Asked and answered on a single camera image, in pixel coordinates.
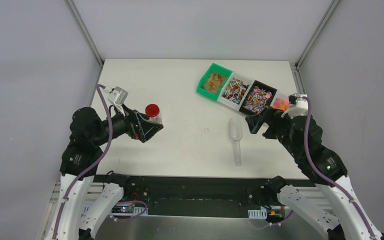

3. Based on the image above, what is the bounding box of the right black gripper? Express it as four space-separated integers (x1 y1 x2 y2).
245 105 302 160

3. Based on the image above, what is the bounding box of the clear plastic jar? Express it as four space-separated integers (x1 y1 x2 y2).
146 111 163 125

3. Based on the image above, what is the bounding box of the red jar lid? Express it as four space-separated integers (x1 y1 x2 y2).
145 103 160 118

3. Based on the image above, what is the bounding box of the clear plastic scoop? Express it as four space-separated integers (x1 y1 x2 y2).
229 117 243 167

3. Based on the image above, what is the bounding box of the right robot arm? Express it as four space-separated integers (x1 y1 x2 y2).
245 107 384 240

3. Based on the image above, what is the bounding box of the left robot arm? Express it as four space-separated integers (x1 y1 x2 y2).
44 106 163 240

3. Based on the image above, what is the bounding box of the black candy bin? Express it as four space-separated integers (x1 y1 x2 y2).
239 80 278 116

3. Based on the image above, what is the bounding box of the white gummy bin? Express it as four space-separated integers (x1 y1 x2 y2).
270 91 290 111

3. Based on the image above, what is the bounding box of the white lollipop bin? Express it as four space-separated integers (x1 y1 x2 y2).
217 71 255 111

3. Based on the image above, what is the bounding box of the green candy bin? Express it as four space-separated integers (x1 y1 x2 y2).
196 63 233 101

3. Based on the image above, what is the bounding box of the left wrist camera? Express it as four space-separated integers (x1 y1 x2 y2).
103 86 129 114

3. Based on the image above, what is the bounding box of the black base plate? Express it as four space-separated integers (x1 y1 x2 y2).
92 174 299 219

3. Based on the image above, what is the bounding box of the aluminium frame rail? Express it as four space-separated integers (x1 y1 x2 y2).
42 181 61 237

